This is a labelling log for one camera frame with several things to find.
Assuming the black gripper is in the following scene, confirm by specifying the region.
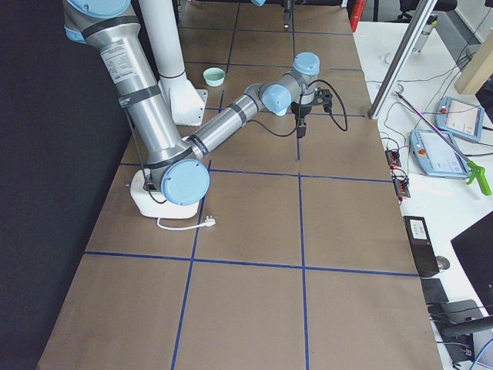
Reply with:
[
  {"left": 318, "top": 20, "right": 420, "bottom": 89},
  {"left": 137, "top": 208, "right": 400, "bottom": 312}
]
[
  {"left": 290, "top": 102, "right": 312, "bottom": 139},
  {"left": 283, "top": 0, "right": 293, "bottom": 30}
]

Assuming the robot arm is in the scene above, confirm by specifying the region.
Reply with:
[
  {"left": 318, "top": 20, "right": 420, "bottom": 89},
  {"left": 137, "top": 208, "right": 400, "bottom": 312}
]
[
  {"left": 250, "top": 0, "right": 295, "bottom": 29},
  {"left": 63, "top": 1, "right": 320, "bottom": 206}
]

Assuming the green bowl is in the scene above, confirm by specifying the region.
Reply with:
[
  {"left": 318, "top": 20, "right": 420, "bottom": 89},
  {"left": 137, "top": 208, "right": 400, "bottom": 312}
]
[{"left": 203, "top": 67, "right": 226, "bottom": 87}]

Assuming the far black power strip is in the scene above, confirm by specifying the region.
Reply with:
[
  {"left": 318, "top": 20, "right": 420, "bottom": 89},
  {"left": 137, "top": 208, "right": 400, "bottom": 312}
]
[{"left": 385, "top": 149, "right": 401, "bottom": 169}]

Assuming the white toaster plug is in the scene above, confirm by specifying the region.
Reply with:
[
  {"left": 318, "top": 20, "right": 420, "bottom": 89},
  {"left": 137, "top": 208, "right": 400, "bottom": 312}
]
[{"left": 156, "top": 216, "right": 216, "bottom": 231}]

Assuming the near teach pendant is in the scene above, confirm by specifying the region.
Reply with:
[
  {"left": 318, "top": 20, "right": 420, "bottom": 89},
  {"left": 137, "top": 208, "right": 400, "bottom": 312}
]
[{"left": 409, "top": 129, "right": 470, "bottom": 179}]

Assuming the teach pendant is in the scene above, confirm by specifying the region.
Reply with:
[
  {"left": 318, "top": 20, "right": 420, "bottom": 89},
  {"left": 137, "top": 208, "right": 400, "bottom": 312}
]
[
  {"left": 409, "top": 129, "right": 470, "bottom": 179},
  {"left": 435, "top": 96, "right": 485, "bottom": 143}
]

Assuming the far teach pendant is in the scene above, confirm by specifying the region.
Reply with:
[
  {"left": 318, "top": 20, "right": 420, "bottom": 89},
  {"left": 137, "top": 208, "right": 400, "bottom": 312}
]
[{"left": 435, "top": 96, "right": 485, "bottom": 143}]

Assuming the wooden board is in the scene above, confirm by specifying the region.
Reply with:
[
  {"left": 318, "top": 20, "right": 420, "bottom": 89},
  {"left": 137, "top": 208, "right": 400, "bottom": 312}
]
[{"left": 454, "top": 32, "right": 493, "bottom": 95}]

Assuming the black box with label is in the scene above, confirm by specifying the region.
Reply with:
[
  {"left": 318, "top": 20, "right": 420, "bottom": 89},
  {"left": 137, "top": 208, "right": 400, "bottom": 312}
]
[{"left": 403, "top": 216, "right": 439, "bottom": 278}]

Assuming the metal reacher grabber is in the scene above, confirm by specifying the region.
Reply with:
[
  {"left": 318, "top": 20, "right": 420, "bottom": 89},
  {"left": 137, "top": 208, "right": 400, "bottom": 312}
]
[{"left": 394, "top": 91, "right": 491, "bottom": 197}]

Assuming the black laptop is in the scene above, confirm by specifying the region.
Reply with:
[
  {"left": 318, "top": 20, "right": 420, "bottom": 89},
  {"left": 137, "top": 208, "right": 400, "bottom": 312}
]
[{"left": 451, "top": 214, "right": 492, "bottom": 314}]

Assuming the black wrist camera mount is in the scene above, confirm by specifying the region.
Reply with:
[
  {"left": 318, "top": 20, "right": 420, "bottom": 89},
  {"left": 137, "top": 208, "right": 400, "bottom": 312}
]
[{"left": 311, "top": 88, "right": 333, "bottom": 114}]

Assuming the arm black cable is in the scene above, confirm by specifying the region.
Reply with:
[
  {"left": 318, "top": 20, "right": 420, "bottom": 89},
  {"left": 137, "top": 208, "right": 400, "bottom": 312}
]
[{"left": 246, "top": 79, "right": 348, "bottom": 136}]

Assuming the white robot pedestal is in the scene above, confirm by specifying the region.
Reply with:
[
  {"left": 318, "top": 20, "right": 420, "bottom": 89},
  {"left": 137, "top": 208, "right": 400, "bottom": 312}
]
[{"left": 139, "top": 0, "right": 208, "bottom": 126}]

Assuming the aluminium frame post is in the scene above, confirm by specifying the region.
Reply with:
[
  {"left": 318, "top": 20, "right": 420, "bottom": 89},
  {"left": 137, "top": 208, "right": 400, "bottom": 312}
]
[{"left": 368, "top": 0, "right": 437, "bottom": 120}]

